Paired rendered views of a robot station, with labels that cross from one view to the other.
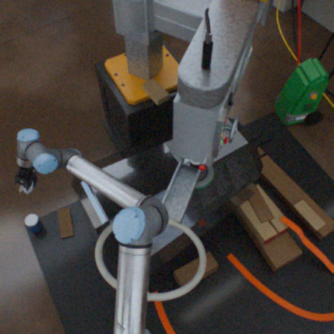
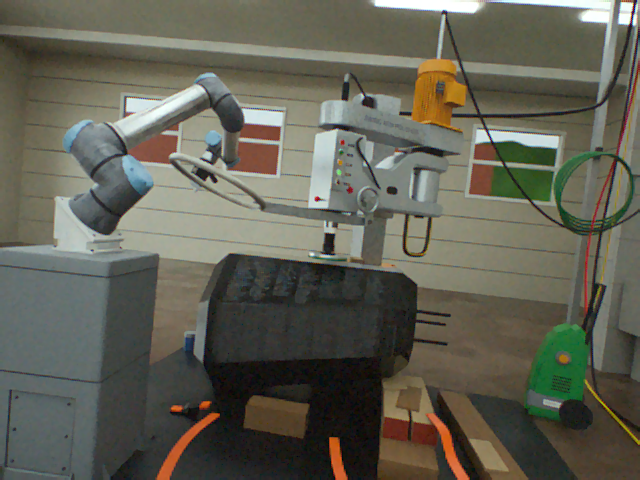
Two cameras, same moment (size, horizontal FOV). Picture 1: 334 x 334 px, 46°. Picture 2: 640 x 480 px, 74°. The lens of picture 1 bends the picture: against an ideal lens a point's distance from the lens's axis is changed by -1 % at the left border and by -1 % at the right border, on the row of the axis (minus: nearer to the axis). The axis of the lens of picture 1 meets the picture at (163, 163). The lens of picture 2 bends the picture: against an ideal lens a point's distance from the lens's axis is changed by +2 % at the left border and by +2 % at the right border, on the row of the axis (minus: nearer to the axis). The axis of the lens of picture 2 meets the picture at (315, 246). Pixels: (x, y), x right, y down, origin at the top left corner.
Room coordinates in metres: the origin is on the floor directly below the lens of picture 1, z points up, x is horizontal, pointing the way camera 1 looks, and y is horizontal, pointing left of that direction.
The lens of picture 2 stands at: (-0.68, -1.52, 1.04)
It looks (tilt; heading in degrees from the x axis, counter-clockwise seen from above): 3 degrees down; 36
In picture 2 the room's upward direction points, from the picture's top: 6 degrees clockwise
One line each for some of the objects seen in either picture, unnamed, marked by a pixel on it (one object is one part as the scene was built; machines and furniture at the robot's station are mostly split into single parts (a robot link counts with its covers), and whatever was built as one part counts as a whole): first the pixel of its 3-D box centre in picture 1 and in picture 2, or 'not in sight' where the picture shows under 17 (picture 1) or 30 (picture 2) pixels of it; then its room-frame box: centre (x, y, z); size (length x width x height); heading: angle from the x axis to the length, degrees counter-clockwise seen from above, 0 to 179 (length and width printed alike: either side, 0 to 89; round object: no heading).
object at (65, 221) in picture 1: (65, 222); not in sight; (1.33, 0.77, 0.02); 0.25 x 0.10 x 0.01; 15
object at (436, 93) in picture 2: not in sight; (435, 97); (1.85, -0.45, 1.90); 0.31 x 0.28 x 0.40; 68
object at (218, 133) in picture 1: (219, 133); (338, 162); (1.14, -0.27, 1.38); 0.08 x 0.03 x 0.28; 158
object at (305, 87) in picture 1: (308, 80); (562, 347); (2.41, -1.25, 0.43); 0.35 x 0.35 x 0.87; 12
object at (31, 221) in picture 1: (33, 223); (190, 341); (1.31, 1.00, 0.08); 0.10 x 0.10 x 0.13
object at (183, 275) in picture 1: (195, 271); (277, 415); (0.91, -0.22, 0.07); 0.30 x 0.12 x 0.12; 118
